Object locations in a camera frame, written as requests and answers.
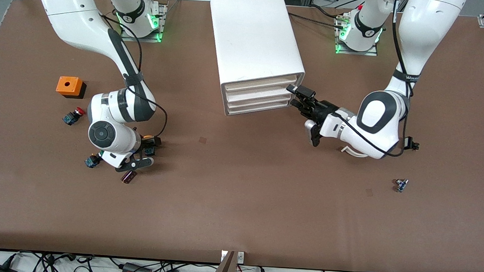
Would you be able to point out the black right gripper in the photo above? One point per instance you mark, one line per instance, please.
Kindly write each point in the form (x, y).
(149, 149)

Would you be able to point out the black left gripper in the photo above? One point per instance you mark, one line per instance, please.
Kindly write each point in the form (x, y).
(323, 109)

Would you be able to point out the yellow push button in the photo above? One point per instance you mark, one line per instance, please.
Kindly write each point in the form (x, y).
(150, 150)

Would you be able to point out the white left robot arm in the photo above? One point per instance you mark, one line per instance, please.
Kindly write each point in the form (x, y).
(381, 117)

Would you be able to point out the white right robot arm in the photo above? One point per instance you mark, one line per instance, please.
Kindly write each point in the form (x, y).
(67, 14)

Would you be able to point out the green push button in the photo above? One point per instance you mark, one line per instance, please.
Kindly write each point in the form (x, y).
(91, 161)

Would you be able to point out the red push button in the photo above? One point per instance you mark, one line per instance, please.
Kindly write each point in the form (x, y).
(73, 116)

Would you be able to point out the orange button box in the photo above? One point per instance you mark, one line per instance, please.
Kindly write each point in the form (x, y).
(68, 86)

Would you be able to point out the purple capacitor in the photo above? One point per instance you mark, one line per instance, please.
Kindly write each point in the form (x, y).
(128, 177)

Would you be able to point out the brown tape square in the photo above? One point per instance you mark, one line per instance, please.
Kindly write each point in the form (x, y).
(202, 140)

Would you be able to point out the white curved plastic piece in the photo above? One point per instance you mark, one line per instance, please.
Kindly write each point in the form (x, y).
(347, 151)

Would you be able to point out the black power strip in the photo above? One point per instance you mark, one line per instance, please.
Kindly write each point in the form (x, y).
(137, 271)

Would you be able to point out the small blue potentiometer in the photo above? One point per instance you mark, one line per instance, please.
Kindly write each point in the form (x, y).
(401, 185)

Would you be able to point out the black power adapter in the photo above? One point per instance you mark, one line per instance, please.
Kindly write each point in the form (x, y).
(1, 269)

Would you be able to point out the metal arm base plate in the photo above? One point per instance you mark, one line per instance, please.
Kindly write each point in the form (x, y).
(162, 22)
(372, 53)

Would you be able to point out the white metal bracket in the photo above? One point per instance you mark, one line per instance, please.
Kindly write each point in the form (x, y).
(241, 257)

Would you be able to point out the brown camera post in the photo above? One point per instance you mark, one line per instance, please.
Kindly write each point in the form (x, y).
(224, 270)

